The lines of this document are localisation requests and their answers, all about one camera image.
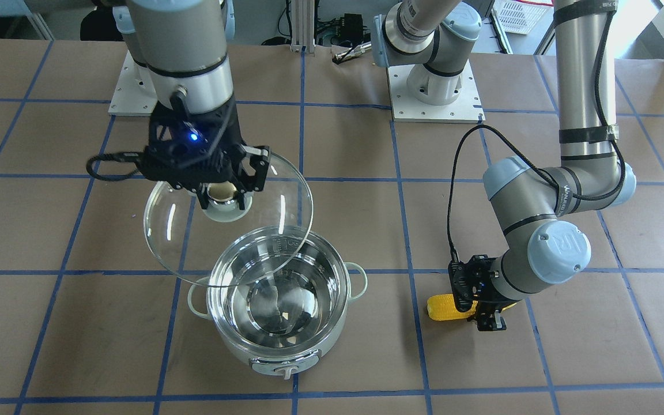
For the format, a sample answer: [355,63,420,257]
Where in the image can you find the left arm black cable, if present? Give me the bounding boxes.
[446,12,624,271]

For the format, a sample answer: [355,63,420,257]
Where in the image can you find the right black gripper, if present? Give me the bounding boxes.
[139,96,271,210]

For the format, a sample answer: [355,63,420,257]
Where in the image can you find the glass pot lid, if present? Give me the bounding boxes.
[143,152,314,287]

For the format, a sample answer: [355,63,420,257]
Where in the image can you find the yellow corn cob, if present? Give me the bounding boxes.
[427,294,516,321]

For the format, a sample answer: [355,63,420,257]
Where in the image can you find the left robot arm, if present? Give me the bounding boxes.
[371,1,637,331]

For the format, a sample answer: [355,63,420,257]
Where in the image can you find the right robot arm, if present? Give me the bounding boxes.
[0,1,271,210]

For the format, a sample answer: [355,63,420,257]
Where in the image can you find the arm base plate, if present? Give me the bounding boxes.
[108,52,157,116]
[387,61,485,124]

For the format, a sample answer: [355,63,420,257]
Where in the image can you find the black power adapters and cables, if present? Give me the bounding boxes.
[260,0,379,64]

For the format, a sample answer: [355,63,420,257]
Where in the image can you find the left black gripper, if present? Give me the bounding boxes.
[448,255,508,333]

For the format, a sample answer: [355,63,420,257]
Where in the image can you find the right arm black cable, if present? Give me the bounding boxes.
[86,151,148,182]

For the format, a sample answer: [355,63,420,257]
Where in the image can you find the aluminium frame post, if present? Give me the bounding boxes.
[289,0,316,55]

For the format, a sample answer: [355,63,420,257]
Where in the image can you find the white plastic basket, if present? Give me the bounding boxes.
[493,1,553,35]

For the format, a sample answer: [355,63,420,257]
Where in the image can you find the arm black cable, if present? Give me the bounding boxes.
[86,151,148,182]
[446,12,624,271]

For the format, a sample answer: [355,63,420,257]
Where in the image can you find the pale green cooking pot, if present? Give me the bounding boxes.
[187,225,367,380]

